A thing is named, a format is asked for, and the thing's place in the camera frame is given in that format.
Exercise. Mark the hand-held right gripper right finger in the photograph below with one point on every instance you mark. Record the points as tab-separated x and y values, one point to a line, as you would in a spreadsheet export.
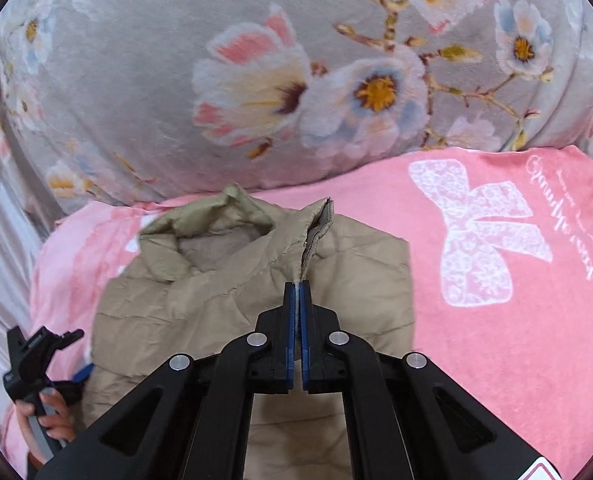
304	320

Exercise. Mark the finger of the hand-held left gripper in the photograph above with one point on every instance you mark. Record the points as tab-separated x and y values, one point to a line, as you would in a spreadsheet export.
82	376
64	340

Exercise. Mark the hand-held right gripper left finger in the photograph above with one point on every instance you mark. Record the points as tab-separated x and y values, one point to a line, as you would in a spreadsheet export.
289	320

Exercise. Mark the beige puffer jacket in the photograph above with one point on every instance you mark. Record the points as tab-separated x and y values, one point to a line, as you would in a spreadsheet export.
201	300

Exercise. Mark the person's left hand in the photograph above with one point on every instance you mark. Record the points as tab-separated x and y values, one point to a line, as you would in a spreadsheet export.
56	417

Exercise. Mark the silver white curtain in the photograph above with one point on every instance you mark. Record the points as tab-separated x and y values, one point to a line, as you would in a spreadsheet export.
1	270

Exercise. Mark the pink bow print blanket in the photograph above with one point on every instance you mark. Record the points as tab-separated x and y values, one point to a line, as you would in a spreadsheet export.
476	340

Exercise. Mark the grey floral blanket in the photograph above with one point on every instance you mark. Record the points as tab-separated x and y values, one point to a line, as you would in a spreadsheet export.
141	85

